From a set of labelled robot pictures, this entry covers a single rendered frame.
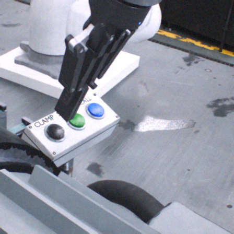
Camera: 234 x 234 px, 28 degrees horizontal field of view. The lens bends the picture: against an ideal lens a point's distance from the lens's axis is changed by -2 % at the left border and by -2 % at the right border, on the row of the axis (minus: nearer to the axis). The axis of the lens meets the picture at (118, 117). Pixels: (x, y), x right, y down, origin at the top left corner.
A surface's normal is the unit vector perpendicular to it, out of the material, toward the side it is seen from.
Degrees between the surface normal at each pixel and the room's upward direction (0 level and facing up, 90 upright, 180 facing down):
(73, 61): 102
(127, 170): 0
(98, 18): 93
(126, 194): 57
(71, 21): 87
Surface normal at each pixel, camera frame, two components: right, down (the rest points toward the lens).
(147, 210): -0.71, -0.40
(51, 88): -0.45, 0.43
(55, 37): 0.13, 0.57
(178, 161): 0.12, -0.84
